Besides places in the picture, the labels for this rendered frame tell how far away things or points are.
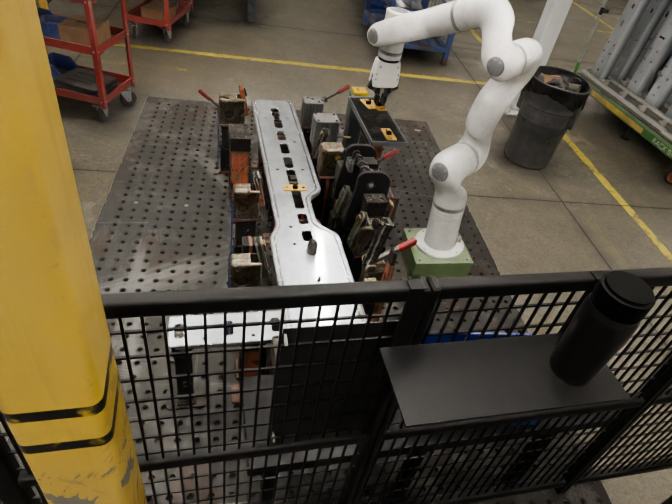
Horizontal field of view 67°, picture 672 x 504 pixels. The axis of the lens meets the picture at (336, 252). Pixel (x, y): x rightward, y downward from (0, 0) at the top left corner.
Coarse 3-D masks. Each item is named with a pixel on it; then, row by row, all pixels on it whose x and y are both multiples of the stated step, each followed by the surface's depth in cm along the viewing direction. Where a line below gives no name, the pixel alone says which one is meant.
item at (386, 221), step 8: (376, 224) 136; (384, 224) 138; (392, 224) 137; (376, 232) 141; (384, 232) 137; (376, 240) 143; (384, 240) 139; (376, 248) 141; (368, 256) 146; (376, 256) 143; (368, 264) 144
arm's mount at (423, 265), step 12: (408, 228) 207; (420, 228) 207; (408, 252) 200; (420, 252) 195; (468, 252) 197; (408, 264) 199; (420, 264) 190; (432, 264) 191; (444, 264) 191; (456, 264) 192; (468, 264) 193; (408, 276) 198; (444, 276) 196; (456, 276) 197
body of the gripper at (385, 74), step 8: (376, 64) 180; (384, 64) 179; (392, 64) 179; (400, 64) 181; (376, 72) 180; (384, 72) 181; (392, 72) 181; (376, 80) 182; (384, 80) 183; (392, 80) 184
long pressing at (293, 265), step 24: (264, 120) 215; (288, 120) 218; (264, 144) 200; (288, 144) 203; (264, 168) 188; (288, 168) 190; (312, 168) 192; (288, 192) 178; (312, 192) 180; (288, 216) 168; (312, 216) 169; (288, 240) 159; (336, 240) 162; (288, 264) 150; (312, 264) 152; (336, 264) 153; (288, 312) 136; (312, 312) 137; (360, 312) 140
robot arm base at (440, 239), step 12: (432, 204) 189; (432, 216) 190; (444, 216) 185; (456, 216) 185; (432, 228) 191; (444, 228) 188; (456, 228) 190; (420, 240) 199; (432, 240) 194; (444, 240) 192; (456, 240) 197; (432, 252) 194; (444, 252) 195; (456, 252) 195
